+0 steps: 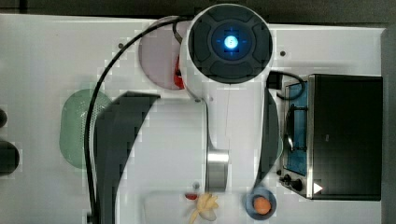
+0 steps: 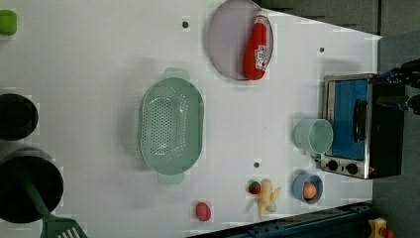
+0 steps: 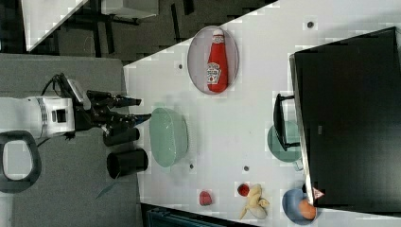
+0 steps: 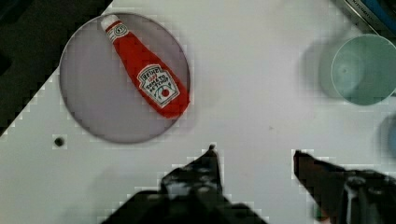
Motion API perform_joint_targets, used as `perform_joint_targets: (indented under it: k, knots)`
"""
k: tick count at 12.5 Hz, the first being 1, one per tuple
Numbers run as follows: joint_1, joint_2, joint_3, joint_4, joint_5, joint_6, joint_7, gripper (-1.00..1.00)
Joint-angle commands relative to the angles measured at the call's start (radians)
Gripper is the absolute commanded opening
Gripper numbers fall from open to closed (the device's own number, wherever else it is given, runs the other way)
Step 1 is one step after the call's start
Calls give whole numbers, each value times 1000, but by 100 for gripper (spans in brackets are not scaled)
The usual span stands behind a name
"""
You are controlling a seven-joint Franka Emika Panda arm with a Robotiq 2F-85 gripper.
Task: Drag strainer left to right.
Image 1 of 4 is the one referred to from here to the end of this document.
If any green plastic strainer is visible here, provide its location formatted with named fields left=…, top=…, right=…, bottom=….
left=59, top=89, right=93, bottom=169

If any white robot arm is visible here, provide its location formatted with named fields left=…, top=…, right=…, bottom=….
left=93, top=4, right=277, bottom=224

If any red ketchup bottle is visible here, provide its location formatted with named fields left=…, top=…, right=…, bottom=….
left=174, top=58, right=185, bottom=90

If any pink oval plate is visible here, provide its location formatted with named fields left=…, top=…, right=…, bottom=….
left=138, top=21, right=191, bottom=91

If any small red fruit toy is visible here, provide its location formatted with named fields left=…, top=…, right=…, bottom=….
left=185, top=193, right=198, bottom=201

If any peeled banana toy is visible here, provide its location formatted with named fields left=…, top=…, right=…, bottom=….
left=189, top=193, right=219, bottom=224

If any blue bowl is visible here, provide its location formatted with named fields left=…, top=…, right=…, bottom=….
left=245, top=187, right=277, bottom=220

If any orange fruit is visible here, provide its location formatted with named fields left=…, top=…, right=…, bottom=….
left=253, top=197, right=272, bottom=215

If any black cylinder large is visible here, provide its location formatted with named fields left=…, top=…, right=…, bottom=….
left=0, top=141, right=20, bottom=176

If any black cylinder small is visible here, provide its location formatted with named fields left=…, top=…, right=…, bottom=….
left=0, top=109, right=7, bottom=128

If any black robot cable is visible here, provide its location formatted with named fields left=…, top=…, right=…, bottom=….
left=83, top=16, right=190, bottom=224

